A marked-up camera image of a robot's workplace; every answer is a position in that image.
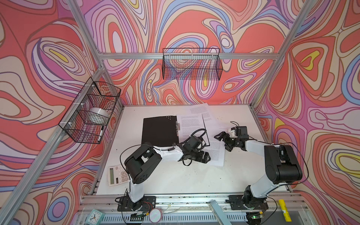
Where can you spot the yellow marker pen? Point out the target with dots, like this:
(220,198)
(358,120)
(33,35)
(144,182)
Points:
(285,211)

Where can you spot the black wire basket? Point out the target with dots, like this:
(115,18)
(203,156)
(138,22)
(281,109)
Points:
(75,122)
(187,63)

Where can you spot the black wire basket back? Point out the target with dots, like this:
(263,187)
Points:
(187,63)

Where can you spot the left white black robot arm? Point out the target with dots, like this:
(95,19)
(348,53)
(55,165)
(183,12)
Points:
(142,162)

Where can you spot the printed paper sheet front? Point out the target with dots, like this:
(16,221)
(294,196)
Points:
(216,152)

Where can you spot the pink tape roll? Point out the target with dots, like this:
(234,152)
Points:
(155,215)

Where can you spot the white tape roll in basket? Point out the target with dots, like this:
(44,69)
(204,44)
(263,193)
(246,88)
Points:
(98,116)

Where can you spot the printed paper sheet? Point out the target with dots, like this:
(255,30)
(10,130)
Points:
(209,119)
(216,152)
(188,124)

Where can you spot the black wire basket left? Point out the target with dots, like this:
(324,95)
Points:
(75,122)

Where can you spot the printed paper sheet far back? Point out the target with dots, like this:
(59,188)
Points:
(209,119)

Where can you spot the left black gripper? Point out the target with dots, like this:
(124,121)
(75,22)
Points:
(201,154)

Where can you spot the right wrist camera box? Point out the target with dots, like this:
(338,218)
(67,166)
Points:
(239,132)

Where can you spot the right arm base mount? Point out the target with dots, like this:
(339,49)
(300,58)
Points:
(241,202)

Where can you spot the orange black file folder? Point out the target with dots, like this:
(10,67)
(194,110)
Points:
(162,131)

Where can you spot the green alarm clock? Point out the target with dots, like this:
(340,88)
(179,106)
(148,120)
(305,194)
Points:
(95,217)

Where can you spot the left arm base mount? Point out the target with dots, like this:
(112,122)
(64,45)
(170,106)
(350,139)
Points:
(145,204)

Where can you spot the pink white calculator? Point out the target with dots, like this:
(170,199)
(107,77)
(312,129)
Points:
(117,176)

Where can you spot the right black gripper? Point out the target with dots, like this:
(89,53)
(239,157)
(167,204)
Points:
(225,140)

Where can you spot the grey metal bar front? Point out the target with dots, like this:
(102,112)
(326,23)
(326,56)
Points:
(218,213)

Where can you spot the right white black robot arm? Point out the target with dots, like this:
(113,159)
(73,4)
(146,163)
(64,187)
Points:
(281,166)

